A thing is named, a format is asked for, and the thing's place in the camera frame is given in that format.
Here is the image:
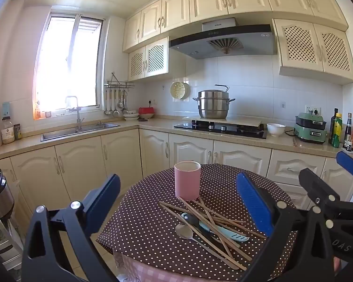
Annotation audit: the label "steel steamer pot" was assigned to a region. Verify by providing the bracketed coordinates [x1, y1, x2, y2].
[193, 85, 236, 119]

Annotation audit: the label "black gas hob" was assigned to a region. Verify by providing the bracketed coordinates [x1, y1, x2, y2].
[173, 120, 268, 139]

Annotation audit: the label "green yellow bottle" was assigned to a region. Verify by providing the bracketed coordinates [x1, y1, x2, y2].
[332, 113, 342, 148]

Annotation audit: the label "metal spoon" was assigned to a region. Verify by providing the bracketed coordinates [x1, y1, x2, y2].
[175, 223, 215, 255]

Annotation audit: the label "green electric cooker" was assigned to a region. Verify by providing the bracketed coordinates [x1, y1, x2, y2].
[293, 112, 328, 144]

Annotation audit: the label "light blue knife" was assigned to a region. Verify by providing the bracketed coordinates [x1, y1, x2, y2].
[181, 212, 249, 242]

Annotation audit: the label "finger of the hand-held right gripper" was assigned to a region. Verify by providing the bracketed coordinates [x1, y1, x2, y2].
[336, 151, 353, 180]
[298, 167, 353, 262]

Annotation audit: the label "cream base kitchen cabinets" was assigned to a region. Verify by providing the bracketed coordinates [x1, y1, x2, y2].
[0, 117, 353, 241]

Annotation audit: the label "dark glass bottle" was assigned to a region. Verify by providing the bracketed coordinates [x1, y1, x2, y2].
[329, 108, 339, 144]

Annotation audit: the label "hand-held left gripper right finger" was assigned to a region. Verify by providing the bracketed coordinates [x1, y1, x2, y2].
[236, 171, 336, 282]

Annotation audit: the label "white stool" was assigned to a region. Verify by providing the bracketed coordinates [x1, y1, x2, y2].
[0, 220, 24, 271]

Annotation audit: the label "black utensil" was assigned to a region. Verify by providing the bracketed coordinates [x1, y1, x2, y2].
[185, 214, 224, 247]

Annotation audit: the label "cream wall cabinet row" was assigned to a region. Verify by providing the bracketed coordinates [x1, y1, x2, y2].
[123, 0, 349, 53]

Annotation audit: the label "steel kitchen sink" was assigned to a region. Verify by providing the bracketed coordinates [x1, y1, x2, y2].
[40, 122, 120, 142]

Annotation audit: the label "glass jar beige contents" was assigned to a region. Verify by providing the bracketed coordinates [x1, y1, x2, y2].
[1, 116, 15, 145]

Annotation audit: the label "pink checked tablecloth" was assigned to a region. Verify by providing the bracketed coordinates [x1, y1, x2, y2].
[113, 248, 177, 282]

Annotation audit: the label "dark sauce bottle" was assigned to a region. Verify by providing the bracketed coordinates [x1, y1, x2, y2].
[343, 112, 353, 150]

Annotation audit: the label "bundle of wooden chopsticks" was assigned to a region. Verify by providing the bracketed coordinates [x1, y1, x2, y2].
[159, 195, 268, 271]

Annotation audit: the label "cream perforated plate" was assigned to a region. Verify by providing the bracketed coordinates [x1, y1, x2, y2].
[170, 81, 191, 100]

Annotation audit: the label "pink cup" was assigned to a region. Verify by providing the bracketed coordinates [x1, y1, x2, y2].
[174, 161, 201, 202]

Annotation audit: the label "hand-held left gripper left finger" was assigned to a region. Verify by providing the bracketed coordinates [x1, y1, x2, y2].
[21, 174, 121, 282]

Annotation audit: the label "steel sink faucet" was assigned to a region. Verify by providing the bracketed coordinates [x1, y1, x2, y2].
[65, 96, 84, 130]

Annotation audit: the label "cream lattice door wall cabinet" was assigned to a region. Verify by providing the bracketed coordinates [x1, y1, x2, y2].
[128, 37, 169, 82]
[272, 18, 353, 86]

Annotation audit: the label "kitchen window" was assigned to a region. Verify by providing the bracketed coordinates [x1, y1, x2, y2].
[33, 12, 105, 121]

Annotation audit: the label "steel wall utensil rack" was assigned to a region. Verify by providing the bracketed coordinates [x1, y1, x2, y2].
[104, 72, 135, 90]

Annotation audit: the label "round polka dot table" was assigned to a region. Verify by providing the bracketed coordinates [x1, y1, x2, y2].
[96, 164, 301, 281]

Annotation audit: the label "grey range hood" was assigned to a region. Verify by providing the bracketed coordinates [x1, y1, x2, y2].
[168, 18, 277, 60]

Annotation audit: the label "white bowl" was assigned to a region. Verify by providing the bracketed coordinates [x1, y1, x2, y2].
[266, 123, 286, 137]

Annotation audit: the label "rice cooker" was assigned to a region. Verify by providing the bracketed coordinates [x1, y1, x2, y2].
[0, 169, 15, 227]

